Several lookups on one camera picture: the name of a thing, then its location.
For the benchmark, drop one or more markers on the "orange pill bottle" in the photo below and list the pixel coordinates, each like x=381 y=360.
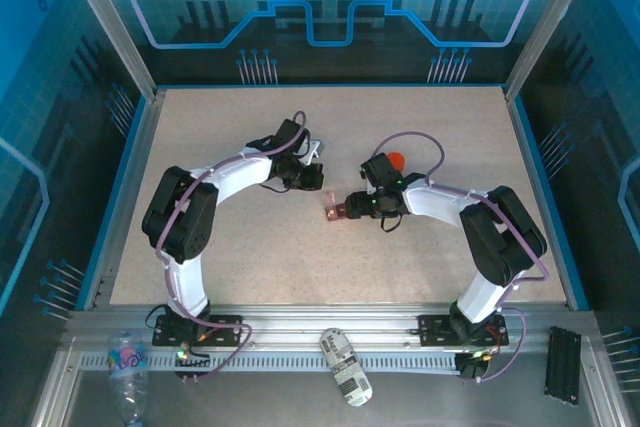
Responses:
x=399 y=159

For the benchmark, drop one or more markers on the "red-brown weekly pill organizer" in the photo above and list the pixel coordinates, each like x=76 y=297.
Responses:
x=332 y=213

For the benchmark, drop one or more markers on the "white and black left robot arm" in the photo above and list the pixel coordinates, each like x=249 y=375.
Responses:
x=185 y=217

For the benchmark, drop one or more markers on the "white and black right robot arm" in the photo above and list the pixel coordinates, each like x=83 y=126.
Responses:
x=500 y=232

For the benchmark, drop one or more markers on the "grey labelled oval device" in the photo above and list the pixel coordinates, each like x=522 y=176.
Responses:
x=345 y=367

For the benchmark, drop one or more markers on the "black ribbed block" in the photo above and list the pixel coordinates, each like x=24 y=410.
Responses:
x=562 y=364

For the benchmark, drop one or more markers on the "clear plastic water bottle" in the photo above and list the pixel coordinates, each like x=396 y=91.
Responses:
x=127 y=372

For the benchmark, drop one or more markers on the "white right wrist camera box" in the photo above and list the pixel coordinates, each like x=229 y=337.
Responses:
x=371 y=188

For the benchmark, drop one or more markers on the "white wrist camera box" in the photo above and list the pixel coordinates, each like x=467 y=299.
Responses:
x=312 y=151
x=371 y=188

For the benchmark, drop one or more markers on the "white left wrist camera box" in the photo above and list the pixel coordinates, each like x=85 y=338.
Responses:
x=312 y=151

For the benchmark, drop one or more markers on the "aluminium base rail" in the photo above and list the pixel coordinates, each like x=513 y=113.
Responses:
x=330 y=317

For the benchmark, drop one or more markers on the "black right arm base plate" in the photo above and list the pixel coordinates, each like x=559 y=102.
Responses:
x=435 y=329

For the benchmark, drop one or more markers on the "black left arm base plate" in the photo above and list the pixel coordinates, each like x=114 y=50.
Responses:
x=225 y=324

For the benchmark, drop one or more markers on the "aluminium frame post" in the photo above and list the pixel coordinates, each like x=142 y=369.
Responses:
x=545 y=22
x=115 y=22

